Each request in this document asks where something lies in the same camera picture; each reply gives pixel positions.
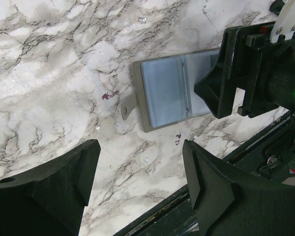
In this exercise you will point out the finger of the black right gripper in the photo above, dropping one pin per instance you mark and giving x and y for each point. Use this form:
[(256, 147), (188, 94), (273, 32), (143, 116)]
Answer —
[(216, 89)]

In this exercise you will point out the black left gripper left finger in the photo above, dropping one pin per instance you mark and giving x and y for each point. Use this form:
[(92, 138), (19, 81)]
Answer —
[(49, 200)]

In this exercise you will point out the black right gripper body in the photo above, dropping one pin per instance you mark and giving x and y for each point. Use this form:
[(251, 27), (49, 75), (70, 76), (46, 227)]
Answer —
[(271, 79)]

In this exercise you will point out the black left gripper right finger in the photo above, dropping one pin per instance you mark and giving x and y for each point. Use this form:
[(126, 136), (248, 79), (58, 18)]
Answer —
[(231, 202)]

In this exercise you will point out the grey leather card holder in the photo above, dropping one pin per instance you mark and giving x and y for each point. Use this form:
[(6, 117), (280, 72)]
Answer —
[(164, 88)]

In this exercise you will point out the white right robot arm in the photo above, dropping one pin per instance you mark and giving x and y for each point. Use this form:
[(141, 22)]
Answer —
[(284, 25)]

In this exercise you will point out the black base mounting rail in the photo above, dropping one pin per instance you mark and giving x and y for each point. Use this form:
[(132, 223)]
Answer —
[(269, 155)]

